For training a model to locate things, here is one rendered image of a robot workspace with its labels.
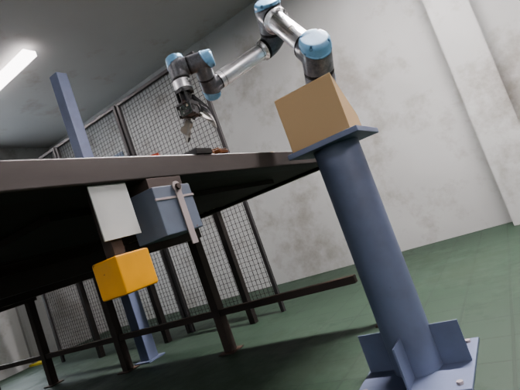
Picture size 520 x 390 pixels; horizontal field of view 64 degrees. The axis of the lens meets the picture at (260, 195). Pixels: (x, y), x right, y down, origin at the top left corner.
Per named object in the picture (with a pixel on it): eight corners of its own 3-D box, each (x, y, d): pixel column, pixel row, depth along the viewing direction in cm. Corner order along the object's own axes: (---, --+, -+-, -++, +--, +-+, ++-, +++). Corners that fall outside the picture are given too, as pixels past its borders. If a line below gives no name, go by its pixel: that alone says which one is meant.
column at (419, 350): (480, 340, 154) (394, 121, 161) (473, 392, 122) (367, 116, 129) (382, 354, 174) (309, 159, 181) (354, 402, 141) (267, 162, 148)
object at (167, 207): (212, 237, 107) (189, 171, 108) (176, 249, 95) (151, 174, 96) (181, 249, 113) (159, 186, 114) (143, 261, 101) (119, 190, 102)
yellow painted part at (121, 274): (159, 282, 89) (125, 178, 91) (127, 294, 82) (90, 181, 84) (135, 289, 93) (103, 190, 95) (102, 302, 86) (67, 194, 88)
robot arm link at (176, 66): (181, 49, 170) (161, 56, 170) (189, 73, 169) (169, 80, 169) (185, 56, 178) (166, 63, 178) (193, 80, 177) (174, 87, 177)
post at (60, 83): (165, 353, 326) (73, 71, 346) (149, 363, 312) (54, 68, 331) (151, 356, 335) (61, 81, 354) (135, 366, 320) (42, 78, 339)
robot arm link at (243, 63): (278, 43, 204) (200, 97, 189) (273, 22, 195) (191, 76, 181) (294, 49, 196) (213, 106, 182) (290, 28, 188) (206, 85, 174)
